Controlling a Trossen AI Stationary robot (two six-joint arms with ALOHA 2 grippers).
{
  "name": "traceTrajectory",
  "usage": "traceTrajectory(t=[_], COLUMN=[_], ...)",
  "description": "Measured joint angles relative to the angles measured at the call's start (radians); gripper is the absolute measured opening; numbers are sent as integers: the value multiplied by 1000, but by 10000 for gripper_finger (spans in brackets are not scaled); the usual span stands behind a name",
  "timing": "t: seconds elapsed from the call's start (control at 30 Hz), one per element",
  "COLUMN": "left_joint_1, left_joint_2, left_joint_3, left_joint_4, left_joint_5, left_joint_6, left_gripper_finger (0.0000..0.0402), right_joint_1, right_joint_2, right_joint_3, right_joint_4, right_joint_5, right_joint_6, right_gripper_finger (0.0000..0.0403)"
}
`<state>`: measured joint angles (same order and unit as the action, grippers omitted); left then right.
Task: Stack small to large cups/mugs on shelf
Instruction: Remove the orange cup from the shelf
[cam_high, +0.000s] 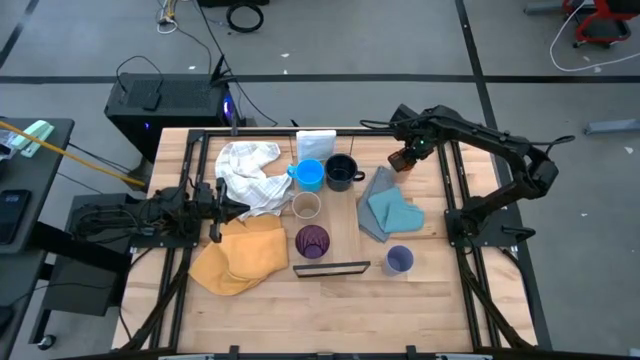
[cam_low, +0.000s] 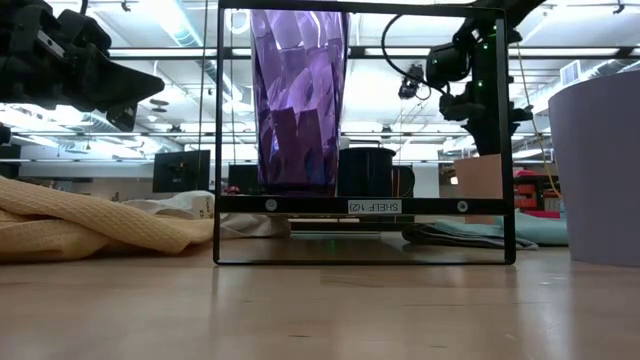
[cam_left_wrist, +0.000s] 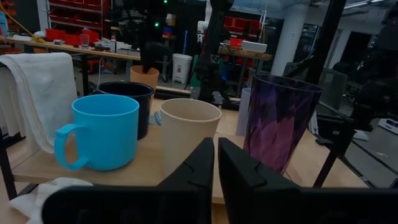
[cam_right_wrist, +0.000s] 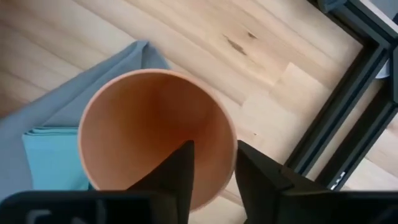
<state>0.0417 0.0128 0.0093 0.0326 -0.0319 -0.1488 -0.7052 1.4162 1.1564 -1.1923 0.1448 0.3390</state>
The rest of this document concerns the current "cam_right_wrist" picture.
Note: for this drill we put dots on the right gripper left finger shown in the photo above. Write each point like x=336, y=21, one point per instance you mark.
x=140, y=205

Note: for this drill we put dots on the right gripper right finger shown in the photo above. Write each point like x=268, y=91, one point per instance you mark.
x=280, y=205

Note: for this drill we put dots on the peach orange plastic cup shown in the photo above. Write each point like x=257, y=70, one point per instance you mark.
x=140, y=124

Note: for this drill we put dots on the light blue folded cloth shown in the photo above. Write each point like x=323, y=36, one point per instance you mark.
x=53, y=158

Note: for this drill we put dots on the grey folded cloth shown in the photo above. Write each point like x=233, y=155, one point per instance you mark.
x=77, y=90

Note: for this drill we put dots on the black metal shelf frame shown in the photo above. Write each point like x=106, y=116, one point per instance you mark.
x=339, y=102

